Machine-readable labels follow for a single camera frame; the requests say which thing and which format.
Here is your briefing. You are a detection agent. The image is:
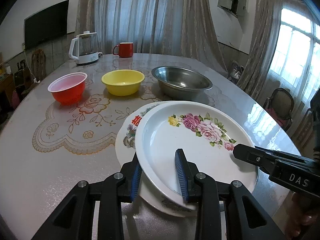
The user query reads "large white patterned plate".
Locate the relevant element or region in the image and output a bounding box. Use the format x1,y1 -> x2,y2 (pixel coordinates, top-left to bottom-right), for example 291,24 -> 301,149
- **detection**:
115,102 -> 196,217

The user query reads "white rose plate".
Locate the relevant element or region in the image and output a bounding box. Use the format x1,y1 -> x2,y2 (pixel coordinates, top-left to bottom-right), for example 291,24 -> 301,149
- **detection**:
131,101 -> 258,210

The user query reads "yellow bowl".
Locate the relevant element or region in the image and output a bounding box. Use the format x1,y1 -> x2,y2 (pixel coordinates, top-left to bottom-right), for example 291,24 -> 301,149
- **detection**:
101,69 -> 145,96

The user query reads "stainless steel bowl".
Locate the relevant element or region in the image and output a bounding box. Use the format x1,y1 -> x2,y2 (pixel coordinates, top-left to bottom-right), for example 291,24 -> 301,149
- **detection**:
151,66 -> 213,100

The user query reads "right hand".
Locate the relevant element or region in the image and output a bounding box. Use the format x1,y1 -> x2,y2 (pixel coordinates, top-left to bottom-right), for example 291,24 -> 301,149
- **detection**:
285,193 -> 319,239

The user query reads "dark round-back chair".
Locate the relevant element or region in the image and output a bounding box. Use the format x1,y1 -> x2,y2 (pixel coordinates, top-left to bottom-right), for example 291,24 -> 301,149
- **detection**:
263,88 -> 294,131

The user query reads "lace floral table mat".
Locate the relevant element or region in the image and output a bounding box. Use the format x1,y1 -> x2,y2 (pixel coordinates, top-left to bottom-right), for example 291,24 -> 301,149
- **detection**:
32,54 -> 214,155

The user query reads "red plastic bowl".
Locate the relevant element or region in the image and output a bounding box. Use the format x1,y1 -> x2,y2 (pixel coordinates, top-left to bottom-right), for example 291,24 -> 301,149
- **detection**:
48,72 -> 87,106

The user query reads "red mug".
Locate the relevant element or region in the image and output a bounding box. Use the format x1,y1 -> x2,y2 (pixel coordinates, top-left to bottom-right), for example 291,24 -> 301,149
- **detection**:
112,42 -> 133,58

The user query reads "white electric kettle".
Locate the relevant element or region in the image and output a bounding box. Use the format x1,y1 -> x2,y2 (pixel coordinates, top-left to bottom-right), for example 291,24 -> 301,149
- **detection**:
68,31 -> 99,65

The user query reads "wooden chair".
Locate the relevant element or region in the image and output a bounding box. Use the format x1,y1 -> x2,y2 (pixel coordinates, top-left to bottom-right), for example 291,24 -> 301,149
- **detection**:
31,49 -> 47,81

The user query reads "right window curtain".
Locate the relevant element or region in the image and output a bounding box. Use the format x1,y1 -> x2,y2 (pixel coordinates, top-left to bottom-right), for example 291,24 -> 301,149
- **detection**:
237,0 -> 283,100

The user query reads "beige curtain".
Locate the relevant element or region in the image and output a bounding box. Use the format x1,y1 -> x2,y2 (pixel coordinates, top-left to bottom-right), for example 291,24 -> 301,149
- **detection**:
75,0 -> 227,75

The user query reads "black television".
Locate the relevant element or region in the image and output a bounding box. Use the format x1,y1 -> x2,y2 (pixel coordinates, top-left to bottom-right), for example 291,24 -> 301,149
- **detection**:
24,0 -> 69,49

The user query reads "wall electrical box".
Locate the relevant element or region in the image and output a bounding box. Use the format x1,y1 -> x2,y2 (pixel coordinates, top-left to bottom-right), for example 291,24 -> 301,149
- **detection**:
217,0 -> 247,17

